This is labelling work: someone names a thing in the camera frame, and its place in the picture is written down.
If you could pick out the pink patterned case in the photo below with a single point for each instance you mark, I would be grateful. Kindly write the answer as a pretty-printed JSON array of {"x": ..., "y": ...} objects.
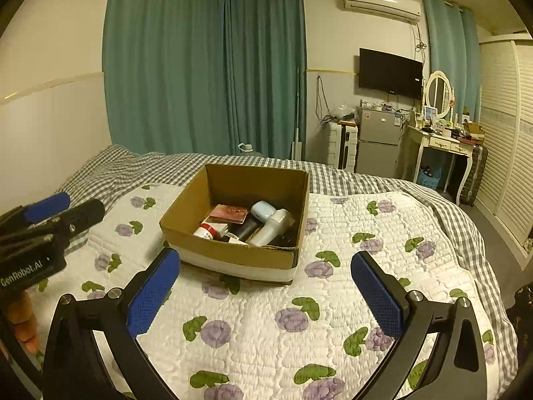
[{"x": 228, "y": 213}]

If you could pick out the silver small fridge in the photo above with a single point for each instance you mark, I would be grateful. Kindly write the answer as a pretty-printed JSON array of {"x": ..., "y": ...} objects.
[{"x": 379, "y": 137}]

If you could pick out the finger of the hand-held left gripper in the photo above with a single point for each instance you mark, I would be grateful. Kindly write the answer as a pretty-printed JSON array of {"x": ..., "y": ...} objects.
[
  {"x": 48, "y": 207},
  {"x": 83, "y": 214}
]

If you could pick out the dark checked suitcase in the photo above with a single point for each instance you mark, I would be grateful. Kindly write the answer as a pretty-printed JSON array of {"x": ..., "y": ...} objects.
[{"x": 475, "y": 175}]

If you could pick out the cardboard box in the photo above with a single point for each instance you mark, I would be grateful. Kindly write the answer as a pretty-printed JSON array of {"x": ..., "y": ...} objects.
[{"x": 195, "y": 225}]

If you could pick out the small picture frame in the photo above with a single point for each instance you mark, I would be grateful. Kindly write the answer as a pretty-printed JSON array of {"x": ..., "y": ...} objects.
[{"x": 430, "y": 112}]

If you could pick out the white cylindrical handheld device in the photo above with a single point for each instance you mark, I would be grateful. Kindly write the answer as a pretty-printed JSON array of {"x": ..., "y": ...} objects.
[{"x": 272, "y": 225}]

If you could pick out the light blue earbuds case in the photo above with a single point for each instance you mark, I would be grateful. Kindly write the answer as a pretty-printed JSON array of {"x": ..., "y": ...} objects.
[{"x": 262, "y": 210}]

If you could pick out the black wall television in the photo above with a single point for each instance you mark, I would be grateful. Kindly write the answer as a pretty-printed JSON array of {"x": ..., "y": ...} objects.
[{"x": 389, "y": 74}]

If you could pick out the blue plastic basket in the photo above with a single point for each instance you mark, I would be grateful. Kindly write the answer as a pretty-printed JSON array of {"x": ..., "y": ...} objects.
[{"x": 429, "y": 179}]

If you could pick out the white oval vanity mirror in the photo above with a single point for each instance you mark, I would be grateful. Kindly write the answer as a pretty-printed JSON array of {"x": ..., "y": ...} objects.
[{"x": 438, "y": 93}]

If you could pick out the black remote control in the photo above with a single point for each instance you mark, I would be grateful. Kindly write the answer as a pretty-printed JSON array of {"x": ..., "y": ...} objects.
[{"x": 245, "y": 230}]

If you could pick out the white flat mop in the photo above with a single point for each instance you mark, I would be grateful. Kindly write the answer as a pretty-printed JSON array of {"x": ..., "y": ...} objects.
[{"x": 297, "y": 150}]

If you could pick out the white ribbed suitcase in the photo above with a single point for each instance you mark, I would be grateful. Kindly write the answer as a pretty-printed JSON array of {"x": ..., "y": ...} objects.
[{"x": 341, "y": 146}]

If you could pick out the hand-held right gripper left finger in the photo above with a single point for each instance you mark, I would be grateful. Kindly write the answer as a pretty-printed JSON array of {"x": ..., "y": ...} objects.
[{"x": 152, "y": 293}]

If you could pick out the white dressing table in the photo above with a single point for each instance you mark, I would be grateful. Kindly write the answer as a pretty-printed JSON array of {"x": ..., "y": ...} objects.
[{"x": 437, "y": 141}]

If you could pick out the person's dark patterned clothing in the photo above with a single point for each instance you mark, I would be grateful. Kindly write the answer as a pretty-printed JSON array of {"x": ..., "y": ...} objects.
[{"x": 522, "y": 333}]

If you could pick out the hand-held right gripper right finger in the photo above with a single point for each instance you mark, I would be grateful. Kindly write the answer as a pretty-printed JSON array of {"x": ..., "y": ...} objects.
[{"x": 377, "y": 296}]

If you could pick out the person's left hand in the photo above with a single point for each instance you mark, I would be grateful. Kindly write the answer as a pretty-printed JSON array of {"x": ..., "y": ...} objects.
[{"x": 25, "y": 321}]

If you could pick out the white air conditioner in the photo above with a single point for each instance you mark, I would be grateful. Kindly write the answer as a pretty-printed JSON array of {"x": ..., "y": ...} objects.
[{"x": 381, "y": 3}]

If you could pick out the white floral quilt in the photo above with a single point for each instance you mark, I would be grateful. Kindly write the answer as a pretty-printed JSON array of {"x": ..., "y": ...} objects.
[{"x": 333, "y": 300}]

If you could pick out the narrow teal curtain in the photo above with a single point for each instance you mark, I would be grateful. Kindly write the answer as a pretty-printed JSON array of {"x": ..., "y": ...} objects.
[{"x": 452, "y": 54}]

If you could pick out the small red white bottle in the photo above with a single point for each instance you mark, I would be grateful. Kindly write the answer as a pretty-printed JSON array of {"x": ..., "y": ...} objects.
[{"x": 208, "y": 230}]

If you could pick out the white louvred wardrobe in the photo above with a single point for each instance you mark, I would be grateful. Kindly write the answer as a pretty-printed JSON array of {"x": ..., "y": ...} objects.
[{"x": 508, "y": 141}]

